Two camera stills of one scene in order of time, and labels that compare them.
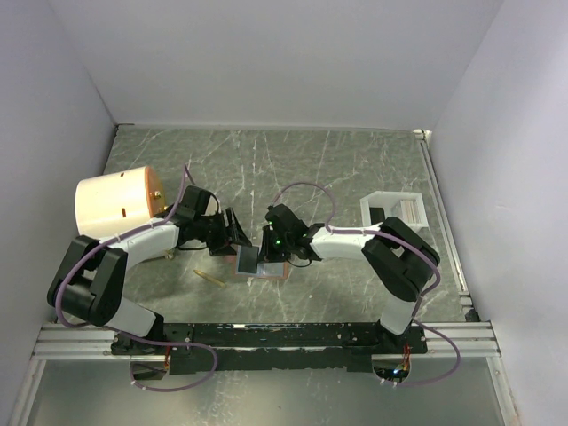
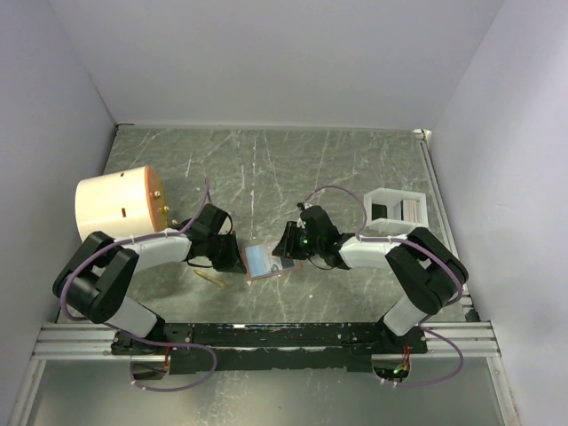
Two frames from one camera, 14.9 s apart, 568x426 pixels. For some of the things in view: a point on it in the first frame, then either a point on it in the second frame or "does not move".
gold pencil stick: (210, 279) does not move
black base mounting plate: (205, 348) does not move
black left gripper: (232, 233) to (233, 262)
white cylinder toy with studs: (106, 202) does not move
